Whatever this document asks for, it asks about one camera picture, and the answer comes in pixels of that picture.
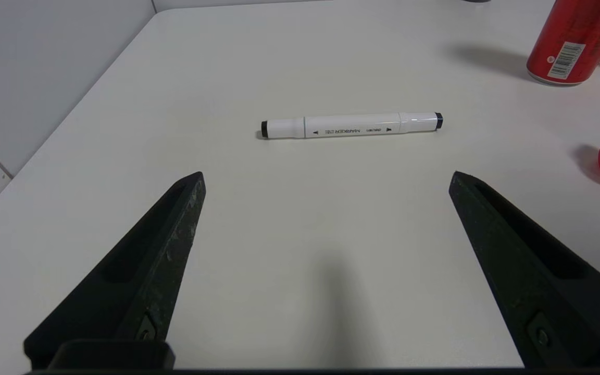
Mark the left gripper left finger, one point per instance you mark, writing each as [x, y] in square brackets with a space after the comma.
[138, 276]

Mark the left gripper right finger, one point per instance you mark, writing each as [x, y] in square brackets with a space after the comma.
[539, 276]

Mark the red soda can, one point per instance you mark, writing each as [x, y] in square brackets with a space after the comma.
[571, 36]

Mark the white marker pen black caps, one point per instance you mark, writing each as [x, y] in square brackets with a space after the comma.
[352, 125]

